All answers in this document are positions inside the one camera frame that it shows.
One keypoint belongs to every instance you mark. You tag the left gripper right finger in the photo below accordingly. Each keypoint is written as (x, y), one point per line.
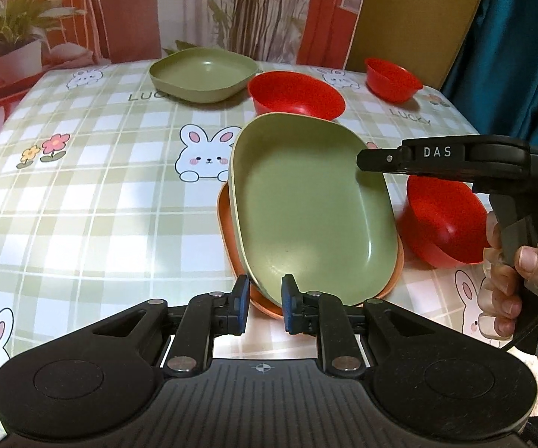
(323, 316)

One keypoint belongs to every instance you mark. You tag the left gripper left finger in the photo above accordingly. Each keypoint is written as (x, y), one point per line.
(195, 327)

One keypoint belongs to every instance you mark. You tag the green square plate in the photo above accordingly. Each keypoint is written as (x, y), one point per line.
(203, 75)
(301, 206)

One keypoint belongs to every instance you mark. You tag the wooden headboard panel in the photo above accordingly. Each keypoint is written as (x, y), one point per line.
(423, 36)

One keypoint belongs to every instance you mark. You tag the orange square plate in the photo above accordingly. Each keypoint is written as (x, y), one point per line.
(259, 301)

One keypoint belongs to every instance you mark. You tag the right hand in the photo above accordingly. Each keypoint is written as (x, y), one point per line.
(498, 298)

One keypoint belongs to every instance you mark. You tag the teal curtain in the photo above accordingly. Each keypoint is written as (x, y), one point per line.
(494, 79)

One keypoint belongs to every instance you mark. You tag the printed room backdrop cloth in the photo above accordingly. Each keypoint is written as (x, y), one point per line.
(305, 32)

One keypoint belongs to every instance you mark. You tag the red bowl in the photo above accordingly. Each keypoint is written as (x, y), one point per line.
(292, 92)
(443, 222)
(390, 82)

